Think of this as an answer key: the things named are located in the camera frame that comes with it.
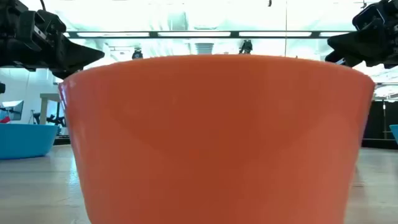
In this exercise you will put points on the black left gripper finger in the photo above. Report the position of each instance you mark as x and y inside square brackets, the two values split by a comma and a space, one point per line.
[65, 74]
[81, 57]

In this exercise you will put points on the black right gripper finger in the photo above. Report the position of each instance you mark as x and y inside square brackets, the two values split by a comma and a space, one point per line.
[354, 43]
[342, 58]

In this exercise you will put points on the orange plastic mini bowl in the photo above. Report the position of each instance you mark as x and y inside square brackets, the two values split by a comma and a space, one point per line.
[217, 140]

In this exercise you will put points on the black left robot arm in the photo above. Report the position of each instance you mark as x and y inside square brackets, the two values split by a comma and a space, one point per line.
[12, 7]

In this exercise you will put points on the white LED light strip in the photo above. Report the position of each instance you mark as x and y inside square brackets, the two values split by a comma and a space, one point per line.
[112, 34]
[194, 34]
[334, 34]
[275, 34]

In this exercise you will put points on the black ceiling spotlight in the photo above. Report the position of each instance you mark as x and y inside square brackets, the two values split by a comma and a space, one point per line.
[246, 47]
[137, 55]

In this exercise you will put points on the desktop monitor with lit screen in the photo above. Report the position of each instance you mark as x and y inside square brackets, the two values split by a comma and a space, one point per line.
[14, 109]

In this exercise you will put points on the black room partition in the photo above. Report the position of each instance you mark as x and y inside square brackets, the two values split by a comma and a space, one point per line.
[376, 121]

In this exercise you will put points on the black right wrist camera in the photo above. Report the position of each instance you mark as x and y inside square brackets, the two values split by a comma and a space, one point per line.
[370, 15]

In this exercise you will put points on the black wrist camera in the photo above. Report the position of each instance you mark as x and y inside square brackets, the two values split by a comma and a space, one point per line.
[370, 15]
[51, 21]

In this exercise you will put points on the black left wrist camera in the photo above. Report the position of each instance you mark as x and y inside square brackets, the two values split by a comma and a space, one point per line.
[51, 21]

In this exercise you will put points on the ribbed ceiling air duct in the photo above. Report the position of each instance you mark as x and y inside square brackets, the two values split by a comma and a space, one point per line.
[204, 48]

